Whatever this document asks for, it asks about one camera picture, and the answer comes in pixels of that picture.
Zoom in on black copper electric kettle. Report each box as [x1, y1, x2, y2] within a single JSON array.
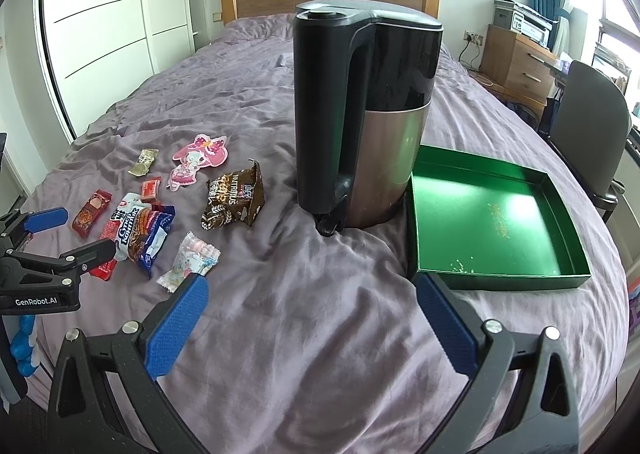
[[293, 0, 444, 237]]

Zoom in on green shallow box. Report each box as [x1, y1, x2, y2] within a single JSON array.
[[405, 145, 591, 292]]

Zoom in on clear pink marshmallow pack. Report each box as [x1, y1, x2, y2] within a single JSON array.
[[156, 232, 220, 293]]

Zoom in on pink cartoon character pouch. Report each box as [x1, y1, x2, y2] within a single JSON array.
[[166, 133, 229, 192]]

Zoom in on wall power socket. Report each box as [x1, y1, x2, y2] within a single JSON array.
[[463, 31, 484, 47]]

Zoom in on dark red noodle snack packet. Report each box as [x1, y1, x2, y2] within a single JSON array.
[[72, 189, 112, 239]]

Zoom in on brown chocolate snack bag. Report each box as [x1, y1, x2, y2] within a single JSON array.
[[201, 159, 266, 230]]

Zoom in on red white konjac snack pouch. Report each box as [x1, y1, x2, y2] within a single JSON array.
[[90, 211, 131, 281]]

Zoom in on grey office chair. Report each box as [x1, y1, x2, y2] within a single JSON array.
[[547, 61, 631, 220]]

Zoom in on small red candy bar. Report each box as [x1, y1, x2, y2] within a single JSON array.
[[140, 177, 162, 204]]

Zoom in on olive green candy wrapper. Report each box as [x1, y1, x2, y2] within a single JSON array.
[[128, 149, 158, 178]]

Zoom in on blue white wafer pack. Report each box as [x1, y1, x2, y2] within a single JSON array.
[[103, 192, 176, 277]]

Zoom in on grey printer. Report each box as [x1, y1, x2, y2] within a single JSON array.
[[492, 0, 555, 48]]

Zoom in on left white blue gloved hand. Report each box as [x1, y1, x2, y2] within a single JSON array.
[[10, 315, 40, 377]]

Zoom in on white wardrobe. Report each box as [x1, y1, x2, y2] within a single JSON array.
[[41, 0, 194, 137]]

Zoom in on wooden drawer cabinet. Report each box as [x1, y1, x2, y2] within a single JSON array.
[[480, 24, 556, 116]]

